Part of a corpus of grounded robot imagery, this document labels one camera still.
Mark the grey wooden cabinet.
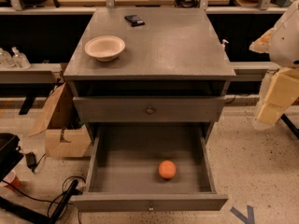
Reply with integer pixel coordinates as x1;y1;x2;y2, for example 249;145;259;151
64;7;235;137

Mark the red plastic cup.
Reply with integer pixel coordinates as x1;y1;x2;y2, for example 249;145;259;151
0;170;21;191

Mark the clear sanitizer bottle right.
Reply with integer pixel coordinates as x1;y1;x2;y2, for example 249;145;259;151
12;47;31;69

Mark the open cardboard box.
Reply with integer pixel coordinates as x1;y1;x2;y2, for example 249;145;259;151
28;83;92;158

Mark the open grey middle drawer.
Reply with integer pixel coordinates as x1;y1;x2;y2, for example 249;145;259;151
73;123;228;212

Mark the white paper bowl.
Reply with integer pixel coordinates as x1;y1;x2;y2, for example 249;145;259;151
84;35;125;62

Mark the small black device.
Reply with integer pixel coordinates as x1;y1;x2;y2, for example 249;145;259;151
124;15;145;27

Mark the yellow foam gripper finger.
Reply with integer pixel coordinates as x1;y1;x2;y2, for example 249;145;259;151
252;68;299;131
249;29;273;53

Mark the black chair leg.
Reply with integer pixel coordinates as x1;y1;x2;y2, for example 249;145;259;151
281;114;299;139

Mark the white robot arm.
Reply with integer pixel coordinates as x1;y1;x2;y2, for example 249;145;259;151
249;1;299;130

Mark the orange fruit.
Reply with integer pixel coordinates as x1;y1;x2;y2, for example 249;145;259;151
158;161;177;179

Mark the black equipment base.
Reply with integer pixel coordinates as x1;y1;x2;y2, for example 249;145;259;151
0;179;79;224

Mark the black bin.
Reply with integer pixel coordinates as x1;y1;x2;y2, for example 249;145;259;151
0;133;23;181

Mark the white pump bottle top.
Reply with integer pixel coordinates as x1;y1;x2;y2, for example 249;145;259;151
221;39;229;51

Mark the clear sanitizer bottle left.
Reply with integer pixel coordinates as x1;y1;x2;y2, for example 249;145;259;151
0;48;15;68

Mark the black floor cable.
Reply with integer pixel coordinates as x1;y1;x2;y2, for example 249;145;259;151
0;175;87;224

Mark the clear sanitizer bottle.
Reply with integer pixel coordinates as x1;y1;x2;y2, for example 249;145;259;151
12;47;31;69
0;48;15;68

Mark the black power adapter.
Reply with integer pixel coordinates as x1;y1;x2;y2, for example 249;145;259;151
25;152;37;169

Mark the blue tape floor marker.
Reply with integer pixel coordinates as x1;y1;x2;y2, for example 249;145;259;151
230;205;255;224

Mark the closed grey top drawer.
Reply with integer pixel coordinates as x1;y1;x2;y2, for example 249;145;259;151
73;96;224;122

